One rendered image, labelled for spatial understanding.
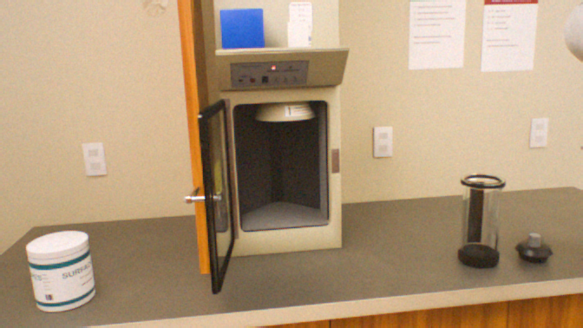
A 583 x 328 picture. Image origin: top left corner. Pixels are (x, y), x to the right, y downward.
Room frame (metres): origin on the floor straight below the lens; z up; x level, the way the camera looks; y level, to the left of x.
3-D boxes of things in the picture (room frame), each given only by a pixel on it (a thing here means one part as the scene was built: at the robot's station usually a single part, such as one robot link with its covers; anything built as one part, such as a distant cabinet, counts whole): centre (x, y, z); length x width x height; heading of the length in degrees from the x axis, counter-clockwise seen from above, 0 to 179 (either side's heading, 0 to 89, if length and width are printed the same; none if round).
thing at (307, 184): (1.38, 0.04, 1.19); 0.26 x 0.24 x 0.35; 97
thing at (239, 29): (1.18, 0.11, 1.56); 0.10 x 0.10 x 0.09; 7
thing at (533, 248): (1.16, -0.64, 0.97); 0.09 x 0.09 x 0.07
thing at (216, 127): (1.07, 0.18, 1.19); 0.30 x 0.01 x 0.40; 179
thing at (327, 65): (1.20, 0.02, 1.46); 0.32 x 0.12 x 0.10; 97
